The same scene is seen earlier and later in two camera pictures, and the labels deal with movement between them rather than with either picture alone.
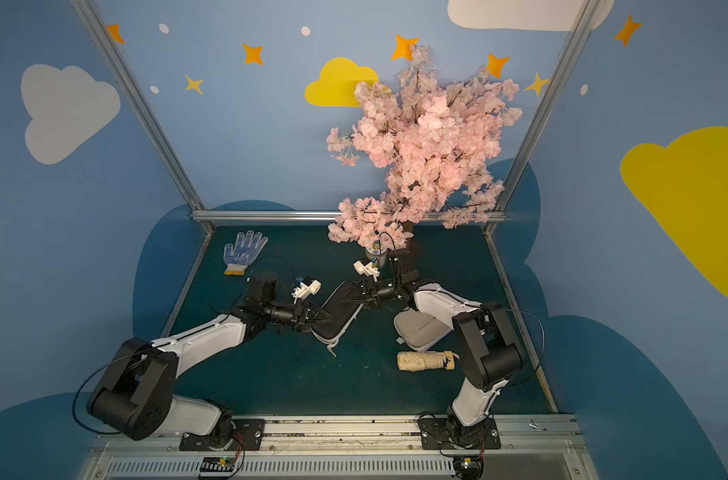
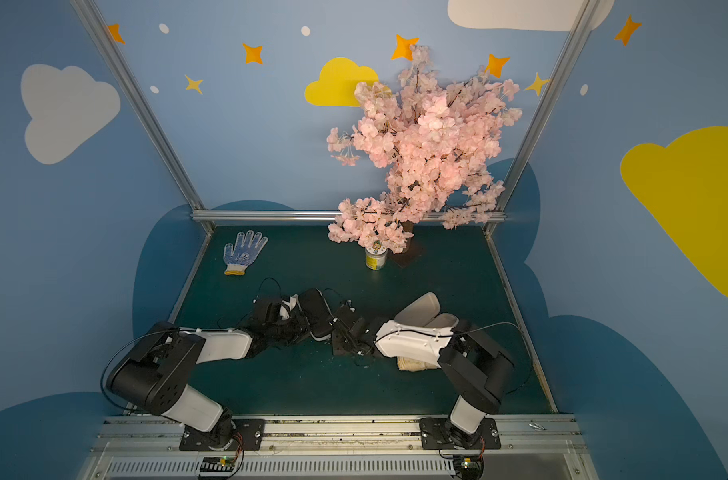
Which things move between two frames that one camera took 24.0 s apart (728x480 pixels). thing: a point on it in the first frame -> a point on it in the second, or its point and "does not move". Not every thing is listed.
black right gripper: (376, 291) -> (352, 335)
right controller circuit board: (469, 466) does not move
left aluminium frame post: (87, 13) does not move
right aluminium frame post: (581, 24) does not move
